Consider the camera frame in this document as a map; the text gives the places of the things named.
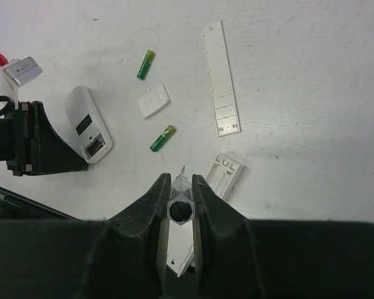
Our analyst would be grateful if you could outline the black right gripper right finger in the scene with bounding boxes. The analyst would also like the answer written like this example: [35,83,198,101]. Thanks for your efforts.
[191,173,374,299]

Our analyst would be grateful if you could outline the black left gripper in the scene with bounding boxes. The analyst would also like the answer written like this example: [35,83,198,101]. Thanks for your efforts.
[0,96,89,176]

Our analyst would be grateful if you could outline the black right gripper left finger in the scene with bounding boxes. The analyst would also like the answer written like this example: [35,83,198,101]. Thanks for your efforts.
[0,173,171,298]

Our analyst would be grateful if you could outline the green and white battery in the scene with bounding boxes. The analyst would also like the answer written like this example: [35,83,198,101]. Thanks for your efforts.
[150,125,176,153]

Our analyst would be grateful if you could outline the white battery cover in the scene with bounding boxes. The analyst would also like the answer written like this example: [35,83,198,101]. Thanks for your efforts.
[138,84,170,119]

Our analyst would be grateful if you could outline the black battery in remote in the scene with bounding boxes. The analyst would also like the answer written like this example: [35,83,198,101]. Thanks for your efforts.
[84,139,105,157]

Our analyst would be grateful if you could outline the white plastic tray strip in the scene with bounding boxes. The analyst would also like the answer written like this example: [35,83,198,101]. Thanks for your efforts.
[201,20,241,137]

